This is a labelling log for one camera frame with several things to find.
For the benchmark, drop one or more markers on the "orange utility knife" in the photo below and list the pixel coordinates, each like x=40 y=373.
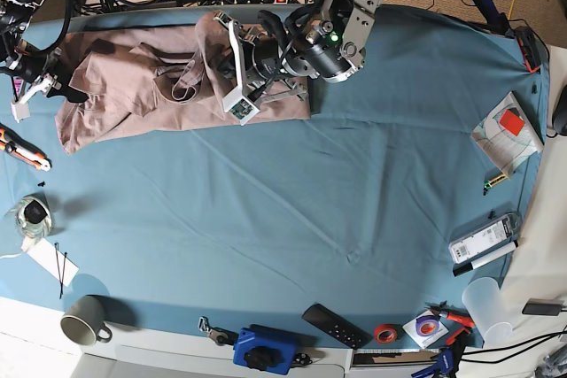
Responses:
x=15 y=146

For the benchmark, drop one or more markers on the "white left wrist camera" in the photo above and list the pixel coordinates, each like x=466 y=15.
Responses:
x=239 y=106

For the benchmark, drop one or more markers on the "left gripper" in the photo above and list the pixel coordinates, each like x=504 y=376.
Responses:
x=253 y=62

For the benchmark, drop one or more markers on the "clear packaged box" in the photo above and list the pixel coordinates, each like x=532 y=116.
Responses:
x=485 y=238

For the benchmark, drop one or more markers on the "teal table cloth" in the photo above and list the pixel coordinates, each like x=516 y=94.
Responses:
x=353 y=209

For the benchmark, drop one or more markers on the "small green circuit board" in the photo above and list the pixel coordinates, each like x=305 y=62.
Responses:
x=494 y=181

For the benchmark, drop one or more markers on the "purple tape on white card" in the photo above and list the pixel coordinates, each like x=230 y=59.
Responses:
x=425 y=329

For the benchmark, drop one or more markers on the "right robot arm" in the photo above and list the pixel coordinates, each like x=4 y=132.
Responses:
x=15 y=18

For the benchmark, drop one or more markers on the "mauve T-shirt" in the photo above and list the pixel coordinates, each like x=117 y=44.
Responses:
x=139 y=80

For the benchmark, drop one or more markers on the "black remote control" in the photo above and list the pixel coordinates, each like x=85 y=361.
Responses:
x=335 y=326

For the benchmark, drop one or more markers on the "metal carabiner keyring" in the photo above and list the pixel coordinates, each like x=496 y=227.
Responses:
x=220 y=336

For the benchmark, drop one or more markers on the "grey ceramic mug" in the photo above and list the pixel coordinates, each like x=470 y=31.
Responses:
x=84 y=322

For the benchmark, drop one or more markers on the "translucent plastic cup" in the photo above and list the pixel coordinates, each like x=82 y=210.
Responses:
x=484 y=302

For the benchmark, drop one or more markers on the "black computer mouse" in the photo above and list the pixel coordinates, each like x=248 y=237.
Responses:
x=559 y=117

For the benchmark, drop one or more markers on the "red tape roll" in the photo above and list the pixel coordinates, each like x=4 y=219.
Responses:
x=386 y=333

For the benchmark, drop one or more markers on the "white paper card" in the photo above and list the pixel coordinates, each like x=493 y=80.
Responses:
x=43 y=253

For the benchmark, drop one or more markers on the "red handled pliers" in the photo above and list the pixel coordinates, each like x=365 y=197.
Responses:
x=450 y=314

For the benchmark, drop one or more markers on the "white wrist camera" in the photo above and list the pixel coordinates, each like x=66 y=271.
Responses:
x=20 y=111
x=239 y=106

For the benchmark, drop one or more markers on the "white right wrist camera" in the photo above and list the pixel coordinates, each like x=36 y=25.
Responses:
x=20 y=111

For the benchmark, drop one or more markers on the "purple glue tube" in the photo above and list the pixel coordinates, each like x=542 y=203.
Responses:
x=17 y=86

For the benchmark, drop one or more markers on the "white black marker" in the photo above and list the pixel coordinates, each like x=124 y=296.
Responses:
x=486 y=259

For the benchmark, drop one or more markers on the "blue box with black knob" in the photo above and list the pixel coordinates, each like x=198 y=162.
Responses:
x=265 y=349

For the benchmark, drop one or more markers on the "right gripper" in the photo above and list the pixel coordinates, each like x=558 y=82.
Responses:
x=39 y=75

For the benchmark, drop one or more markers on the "blue handled clamp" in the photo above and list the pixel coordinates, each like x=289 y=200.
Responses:
x=447 y=361

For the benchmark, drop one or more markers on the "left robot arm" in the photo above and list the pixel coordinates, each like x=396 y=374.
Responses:
x=325 y=39

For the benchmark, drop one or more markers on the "black power adapter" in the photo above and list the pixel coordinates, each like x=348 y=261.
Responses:
x=535 y=307

